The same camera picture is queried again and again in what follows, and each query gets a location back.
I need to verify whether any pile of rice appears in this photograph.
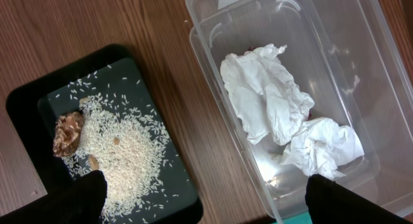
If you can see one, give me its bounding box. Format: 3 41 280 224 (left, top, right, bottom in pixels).
54 65 190 224

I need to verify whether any black plastic tray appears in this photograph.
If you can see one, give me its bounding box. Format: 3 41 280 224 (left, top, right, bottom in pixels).
6 44 203 223

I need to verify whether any brown food scrap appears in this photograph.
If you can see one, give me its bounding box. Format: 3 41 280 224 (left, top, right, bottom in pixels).
53 112 85 158

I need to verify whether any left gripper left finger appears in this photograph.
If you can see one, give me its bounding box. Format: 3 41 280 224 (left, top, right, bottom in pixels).
1 170 107 224

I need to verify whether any white napkin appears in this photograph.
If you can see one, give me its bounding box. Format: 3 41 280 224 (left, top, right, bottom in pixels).
220 44 315 145
278 117 365 180

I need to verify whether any clear plastic bin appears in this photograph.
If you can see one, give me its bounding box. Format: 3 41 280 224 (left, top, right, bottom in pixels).
186 0 412 223

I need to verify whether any teal serving tray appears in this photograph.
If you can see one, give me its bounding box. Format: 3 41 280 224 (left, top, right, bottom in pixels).
271 212 312 224

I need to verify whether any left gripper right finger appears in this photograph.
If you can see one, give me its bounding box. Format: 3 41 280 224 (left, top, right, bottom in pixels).
305 174 410 224

